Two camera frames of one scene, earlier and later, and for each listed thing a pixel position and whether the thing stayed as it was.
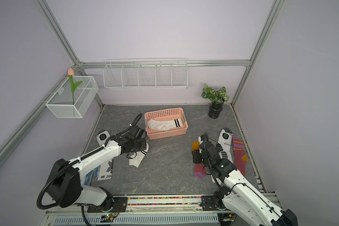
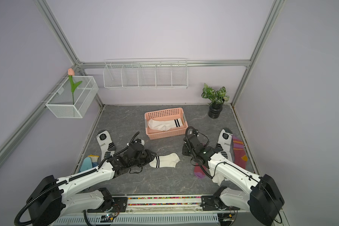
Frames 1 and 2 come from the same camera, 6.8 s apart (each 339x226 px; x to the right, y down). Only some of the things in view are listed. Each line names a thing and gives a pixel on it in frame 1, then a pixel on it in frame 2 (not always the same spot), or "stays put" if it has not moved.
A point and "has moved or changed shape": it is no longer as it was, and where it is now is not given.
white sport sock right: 224,140 stays put
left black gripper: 144,142 to 149,156
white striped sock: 136,161 has moved or changed shape
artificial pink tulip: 71,73 stays put
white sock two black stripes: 164,125 stays put
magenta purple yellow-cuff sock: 199,172 stays put
